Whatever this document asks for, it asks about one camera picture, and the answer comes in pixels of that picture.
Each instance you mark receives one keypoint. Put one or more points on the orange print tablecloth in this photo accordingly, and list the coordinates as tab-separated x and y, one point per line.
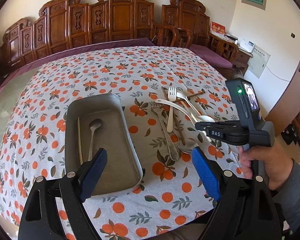
140	75

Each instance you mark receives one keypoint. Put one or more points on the carved wooden sofa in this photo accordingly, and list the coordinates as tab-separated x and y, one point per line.
117	17

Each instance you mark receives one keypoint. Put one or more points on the person's right forearm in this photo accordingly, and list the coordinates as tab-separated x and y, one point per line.
295	195

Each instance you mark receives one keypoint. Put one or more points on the white box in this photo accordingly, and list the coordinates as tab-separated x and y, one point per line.
246	45

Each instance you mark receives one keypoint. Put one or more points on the metal fork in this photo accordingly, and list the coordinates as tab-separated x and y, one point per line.
173	152

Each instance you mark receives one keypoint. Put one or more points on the white plastic fork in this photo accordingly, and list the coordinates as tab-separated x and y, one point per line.
170	120

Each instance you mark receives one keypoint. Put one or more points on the red box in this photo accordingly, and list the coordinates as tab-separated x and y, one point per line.
217	28

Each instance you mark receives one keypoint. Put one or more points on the brown chopstick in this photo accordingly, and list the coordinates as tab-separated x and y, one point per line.
195	95
176	123

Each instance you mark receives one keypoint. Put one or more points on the person's right hand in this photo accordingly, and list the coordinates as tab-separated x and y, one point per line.
275	165

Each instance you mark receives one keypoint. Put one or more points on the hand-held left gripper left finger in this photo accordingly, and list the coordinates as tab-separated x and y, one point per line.
96	165

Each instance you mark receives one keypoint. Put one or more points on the wooden side table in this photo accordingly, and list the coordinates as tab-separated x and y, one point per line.
227	48

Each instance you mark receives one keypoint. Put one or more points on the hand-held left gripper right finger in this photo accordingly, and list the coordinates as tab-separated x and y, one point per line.
205	170

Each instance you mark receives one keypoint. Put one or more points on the metal spoon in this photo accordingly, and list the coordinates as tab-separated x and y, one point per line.
186	148
95	126

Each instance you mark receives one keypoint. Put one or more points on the metal tray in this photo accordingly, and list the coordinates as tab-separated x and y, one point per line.
110	155

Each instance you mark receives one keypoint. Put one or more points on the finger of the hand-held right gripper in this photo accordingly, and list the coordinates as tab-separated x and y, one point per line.
222	125
230	135

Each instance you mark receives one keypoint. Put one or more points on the green framed wall panel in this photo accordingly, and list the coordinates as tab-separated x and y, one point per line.
253	0

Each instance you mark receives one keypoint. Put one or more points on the carved wooden armchair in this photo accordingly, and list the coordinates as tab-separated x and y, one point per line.
187	17

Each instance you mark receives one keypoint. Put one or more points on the long purple sofa cushion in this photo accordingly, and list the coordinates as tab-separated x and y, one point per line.
65	53

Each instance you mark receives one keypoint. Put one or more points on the purple armchair cushion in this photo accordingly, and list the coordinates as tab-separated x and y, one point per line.
212	56

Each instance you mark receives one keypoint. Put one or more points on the white wall panel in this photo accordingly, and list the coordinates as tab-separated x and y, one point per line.
258	62

